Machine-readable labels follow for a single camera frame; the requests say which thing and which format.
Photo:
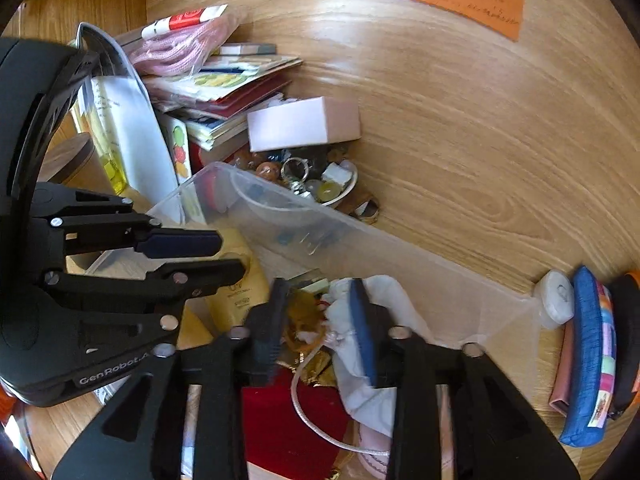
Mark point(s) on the red velvet pouch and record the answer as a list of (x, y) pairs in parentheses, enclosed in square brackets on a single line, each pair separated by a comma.
[(280, 425)]

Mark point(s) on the stack of booklets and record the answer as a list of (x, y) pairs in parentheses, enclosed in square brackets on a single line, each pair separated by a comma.
[(235, 100)]

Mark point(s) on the white trinket bowl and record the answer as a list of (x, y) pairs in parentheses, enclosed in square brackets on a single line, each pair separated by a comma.
[(350, 187)]

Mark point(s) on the white round container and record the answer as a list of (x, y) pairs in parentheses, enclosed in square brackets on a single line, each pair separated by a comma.
[(555, 295)]

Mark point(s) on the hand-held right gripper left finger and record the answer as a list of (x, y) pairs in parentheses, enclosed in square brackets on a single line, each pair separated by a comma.
[(270, 330)]

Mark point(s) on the clear plastic bin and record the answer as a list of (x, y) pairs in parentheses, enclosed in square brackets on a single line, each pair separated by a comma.
[(425, 280)]

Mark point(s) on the pile of beads and trinkets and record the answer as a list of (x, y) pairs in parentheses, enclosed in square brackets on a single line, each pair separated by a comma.
[(300, 175)]

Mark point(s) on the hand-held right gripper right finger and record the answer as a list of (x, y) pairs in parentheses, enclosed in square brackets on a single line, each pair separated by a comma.
[(362, 330)]

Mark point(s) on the fruit sticker sheet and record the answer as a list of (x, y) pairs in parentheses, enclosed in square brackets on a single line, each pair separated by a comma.
[(180, 150)]

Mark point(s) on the gold tasselled charm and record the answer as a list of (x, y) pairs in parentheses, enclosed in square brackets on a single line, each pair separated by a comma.
[(305, 315)]

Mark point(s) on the blue patchwork pouch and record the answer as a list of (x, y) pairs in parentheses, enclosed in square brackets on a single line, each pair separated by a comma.
[(587, 350)]

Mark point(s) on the brown patterned trinket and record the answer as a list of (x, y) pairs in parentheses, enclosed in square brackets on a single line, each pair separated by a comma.
[(365, 207)]

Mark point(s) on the green cream mahjong tile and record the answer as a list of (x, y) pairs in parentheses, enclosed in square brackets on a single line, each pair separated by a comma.
[(310, 282)]

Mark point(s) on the white printed paper sheet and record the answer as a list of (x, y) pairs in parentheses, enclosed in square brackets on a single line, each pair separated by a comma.
[(140, 135)]

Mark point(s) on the orange black round case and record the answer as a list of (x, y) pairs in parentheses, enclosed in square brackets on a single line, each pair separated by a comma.
[(625, 340)]

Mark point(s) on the pink round container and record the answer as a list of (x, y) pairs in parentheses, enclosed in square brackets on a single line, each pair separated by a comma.
[(372, 445)]

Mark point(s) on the pink white box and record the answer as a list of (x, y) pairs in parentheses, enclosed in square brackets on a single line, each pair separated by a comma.
[(300, 125)]

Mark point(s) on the pink slim case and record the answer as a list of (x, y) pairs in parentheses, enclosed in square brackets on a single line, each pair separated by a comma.
[(562, 375)]

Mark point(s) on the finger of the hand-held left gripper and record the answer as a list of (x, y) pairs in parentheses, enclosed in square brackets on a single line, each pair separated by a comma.
[(210, 272), (185, 243)]

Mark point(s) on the yellow sunscreen bottle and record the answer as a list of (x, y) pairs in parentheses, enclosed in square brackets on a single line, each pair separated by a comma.
[(237, 245)]

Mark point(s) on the brown wooden mug lid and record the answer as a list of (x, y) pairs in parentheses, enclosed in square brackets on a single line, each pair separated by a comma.
[(70, 155)]

